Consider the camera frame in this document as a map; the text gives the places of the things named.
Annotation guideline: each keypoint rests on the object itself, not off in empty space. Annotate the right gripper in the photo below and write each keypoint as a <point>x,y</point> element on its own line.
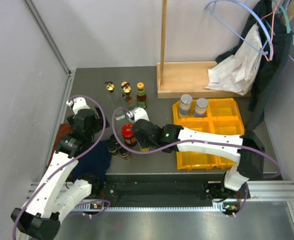
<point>142,144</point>

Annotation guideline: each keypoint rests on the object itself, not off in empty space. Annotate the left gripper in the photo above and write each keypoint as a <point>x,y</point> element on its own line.
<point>98,122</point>

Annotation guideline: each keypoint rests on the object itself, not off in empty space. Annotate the yellow label brown cap bottle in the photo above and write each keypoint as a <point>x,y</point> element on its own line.
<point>144,149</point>

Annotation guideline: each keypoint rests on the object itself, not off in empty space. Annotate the black cap spice jar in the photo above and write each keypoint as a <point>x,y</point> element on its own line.
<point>125,154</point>
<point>114,141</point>
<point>113,149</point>

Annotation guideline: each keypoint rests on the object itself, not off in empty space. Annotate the silver lid spice jar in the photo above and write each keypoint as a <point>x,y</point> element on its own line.
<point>185,105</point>
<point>200,107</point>

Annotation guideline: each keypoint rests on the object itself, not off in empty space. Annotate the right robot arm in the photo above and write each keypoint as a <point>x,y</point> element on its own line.
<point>246,151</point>

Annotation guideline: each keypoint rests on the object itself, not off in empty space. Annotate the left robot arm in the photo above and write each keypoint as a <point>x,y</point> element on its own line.
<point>41,216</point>

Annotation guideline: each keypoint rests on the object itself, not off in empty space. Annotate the red lid jar left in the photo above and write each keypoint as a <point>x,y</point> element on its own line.
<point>128,136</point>

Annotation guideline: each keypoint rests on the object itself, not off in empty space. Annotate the brown orange cloth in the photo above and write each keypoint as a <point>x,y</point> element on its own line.
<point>62,131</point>

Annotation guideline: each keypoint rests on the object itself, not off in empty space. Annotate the black cap spice jar back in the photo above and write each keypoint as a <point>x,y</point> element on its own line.
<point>114,141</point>

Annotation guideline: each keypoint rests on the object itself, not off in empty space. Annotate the clear bottle gold pourer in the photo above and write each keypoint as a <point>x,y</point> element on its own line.
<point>113,96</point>

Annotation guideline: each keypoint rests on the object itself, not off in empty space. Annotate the red sauce bottle yellow cap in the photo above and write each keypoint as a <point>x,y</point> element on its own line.
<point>141,96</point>

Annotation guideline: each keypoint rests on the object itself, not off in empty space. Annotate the clear bottle red label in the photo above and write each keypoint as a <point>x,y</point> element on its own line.
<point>129,100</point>

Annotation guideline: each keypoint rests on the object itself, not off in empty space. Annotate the navy blue cloth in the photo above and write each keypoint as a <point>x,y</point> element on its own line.
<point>95,162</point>

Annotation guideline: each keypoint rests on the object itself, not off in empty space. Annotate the yellow bin front left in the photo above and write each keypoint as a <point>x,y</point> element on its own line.
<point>195,160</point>

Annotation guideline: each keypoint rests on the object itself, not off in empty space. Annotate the yellow bin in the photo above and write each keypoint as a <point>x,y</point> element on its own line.
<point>223,107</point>
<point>195,160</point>
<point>196,124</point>
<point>224,163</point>
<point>228,126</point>
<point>177,120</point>

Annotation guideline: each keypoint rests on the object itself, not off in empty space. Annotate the yellow bin back left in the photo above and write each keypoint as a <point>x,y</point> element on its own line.
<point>177,120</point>

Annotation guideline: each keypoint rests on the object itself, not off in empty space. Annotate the green bottle gold pourer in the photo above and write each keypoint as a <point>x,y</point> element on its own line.
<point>124,86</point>

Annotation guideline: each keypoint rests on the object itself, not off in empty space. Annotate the yellow bin middle left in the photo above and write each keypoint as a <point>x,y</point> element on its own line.
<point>196,124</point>

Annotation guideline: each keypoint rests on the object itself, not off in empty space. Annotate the yellow bin back right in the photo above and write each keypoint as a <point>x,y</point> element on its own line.
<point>223,107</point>

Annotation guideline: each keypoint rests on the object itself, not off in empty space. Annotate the yellow bin front right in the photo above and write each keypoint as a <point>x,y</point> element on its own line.
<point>224,163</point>

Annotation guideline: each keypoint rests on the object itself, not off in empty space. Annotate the yellow bin middle right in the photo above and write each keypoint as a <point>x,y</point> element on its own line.
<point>228,126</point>

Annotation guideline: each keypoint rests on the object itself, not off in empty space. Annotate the white crumpled cloth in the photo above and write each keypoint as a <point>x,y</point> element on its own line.
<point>238,71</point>

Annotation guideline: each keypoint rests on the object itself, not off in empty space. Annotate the wooden pole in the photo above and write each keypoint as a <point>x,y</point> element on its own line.
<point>163,36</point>

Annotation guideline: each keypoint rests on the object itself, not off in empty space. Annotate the blue clothes hanger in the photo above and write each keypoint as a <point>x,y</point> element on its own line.
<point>266,46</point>

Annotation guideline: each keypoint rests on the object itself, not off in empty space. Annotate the dark green jacket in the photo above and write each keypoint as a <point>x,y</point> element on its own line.
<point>269,71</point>

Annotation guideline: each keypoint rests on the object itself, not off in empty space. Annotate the pink clothes hanger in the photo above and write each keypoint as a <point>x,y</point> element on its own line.
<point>272,14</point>

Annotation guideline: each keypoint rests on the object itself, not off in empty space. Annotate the green clothes hanger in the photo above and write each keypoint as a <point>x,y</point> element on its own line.
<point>280,9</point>

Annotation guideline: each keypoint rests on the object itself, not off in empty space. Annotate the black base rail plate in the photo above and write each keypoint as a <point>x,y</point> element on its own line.
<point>158,193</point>

